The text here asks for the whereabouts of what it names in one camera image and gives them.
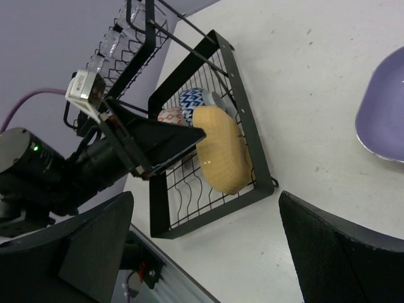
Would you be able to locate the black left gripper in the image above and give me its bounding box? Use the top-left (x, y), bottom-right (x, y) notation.
top-left (68, 97), bottom-right (206, 199)

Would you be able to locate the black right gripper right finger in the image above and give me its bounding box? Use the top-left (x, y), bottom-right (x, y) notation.
top-left (278, 191), bottom-right (403, 302)

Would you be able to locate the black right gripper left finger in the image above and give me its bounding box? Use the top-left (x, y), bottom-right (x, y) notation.
top-left (1, 192), bottom-right (134, 302)

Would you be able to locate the yellow square plate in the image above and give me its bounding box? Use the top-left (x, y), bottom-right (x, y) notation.
top-left (193, 106), bottom-right (254, 195)

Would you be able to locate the purple square plate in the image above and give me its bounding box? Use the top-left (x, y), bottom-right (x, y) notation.
top-left (355, 47), bottom-right (403, 163)

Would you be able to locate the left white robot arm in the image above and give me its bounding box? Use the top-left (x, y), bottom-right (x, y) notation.
top-left (1, 98), bottom-right (206, 238)

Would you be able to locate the blue patterned bowl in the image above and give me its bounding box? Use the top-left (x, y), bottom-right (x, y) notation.
top-left (178, 88), bottom-right (234, 126)

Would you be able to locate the clear glass cup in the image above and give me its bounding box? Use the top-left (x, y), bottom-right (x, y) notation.
top-left (86, 54), bottom-right (105, 74)
top-left (117, 1), bottom-right (146, 31)
top-left (99, 29), bottom-right (129, 60)

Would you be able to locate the black wire dish rack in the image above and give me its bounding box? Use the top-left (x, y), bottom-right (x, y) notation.
top-left (87, 1), bottom-right (278, 239)

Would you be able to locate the aluminium mounting rail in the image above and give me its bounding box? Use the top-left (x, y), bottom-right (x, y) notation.
top-left (120, 224), bottom-right (218, 302)

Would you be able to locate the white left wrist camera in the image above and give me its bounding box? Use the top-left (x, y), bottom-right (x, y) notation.
top-left (65, 69), bottom-right (105, 124)

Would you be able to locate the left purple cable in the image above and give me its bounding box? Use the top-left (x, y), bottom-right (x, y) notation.
top-left (0, 88), bottom-right (68, 132)

